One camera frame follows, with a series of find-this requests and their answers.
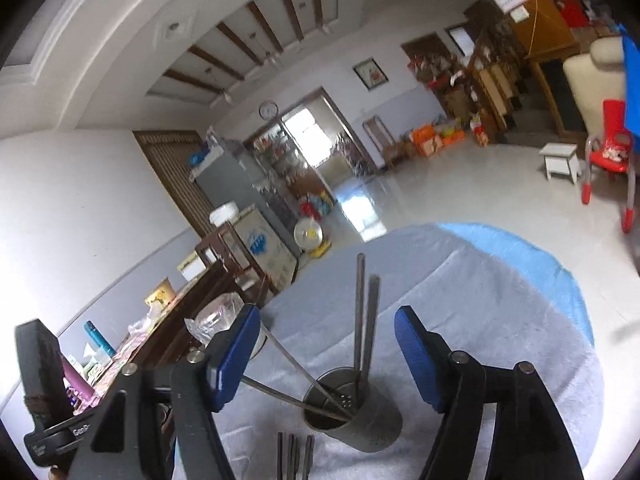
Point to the framed wall picture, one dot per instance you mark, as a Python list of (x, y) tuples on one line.
[(371, 74)]

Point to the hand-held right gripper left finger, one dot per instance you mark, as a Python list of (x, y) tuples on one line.
[(235, 355)]

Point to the wooden chair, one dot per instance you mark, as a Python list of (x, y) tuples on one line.
[(382, 140)]

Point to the small white stool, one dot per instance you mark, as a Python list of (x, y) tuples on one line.
[(560, 157)]

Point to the orange cardboard box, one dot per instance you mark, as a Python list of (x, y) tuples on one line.
[(427, 142)]

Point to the grey refrigerator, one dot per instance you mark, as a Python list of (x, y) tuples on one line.
[(235, 185)]

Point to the beige armchair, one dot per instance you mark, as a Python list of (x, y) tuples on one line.
[(595, 85)]

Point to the metal utensil holder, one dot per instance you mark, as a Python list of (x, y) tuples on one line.
[(370, 425)]

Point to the brown slatted door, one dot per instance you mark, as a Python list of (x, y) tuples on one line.
[(172, 180)]

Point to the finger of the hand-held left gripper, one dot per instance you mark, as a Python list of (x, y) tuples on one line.
[(37, 370)]

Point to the blue thermos bottle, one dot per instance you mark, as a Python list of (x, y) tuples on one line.
[(100, 336)]

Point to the white wall switch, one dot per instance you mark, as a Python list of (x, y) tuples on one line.
[(520, 14)]

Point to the wooden pillar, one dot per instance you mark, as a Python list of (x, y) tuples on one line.
[(545, 15)]

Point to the blue garment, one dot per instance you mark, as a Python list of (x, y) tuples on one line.
[(631, 80)]

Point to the dark carved wooden bench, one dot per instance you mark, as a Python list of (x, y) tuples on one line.
[(180, 320)]

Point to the metal chopstick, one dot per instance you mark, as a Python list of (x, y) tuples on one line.
[(280, 395), (371, 320), (293, 460), (308, 460), (290, 357), (359, 310), (280, 460)]

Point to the white chest freezer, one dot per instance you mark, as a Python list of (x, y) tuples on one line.
[(267, 250)]

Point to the red plastic chair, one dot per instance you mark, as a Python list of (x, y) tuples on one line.
[(612, 130)]

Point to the shelf with bottles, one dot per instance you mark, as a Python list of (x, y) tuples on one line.
[(275, 160)]

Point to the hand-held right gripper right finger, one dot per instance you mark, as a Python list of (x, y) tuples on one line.
[(415, 360)]

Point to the clear plastic bag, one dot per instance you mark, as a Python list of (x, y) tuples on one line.
[(215, 317)]

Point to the round wall clock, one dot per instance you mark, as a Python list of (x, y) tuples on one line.
[(268, 110)]

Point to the grey table cloth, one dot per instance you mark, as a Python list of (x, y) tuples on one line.
[(475, 310)]

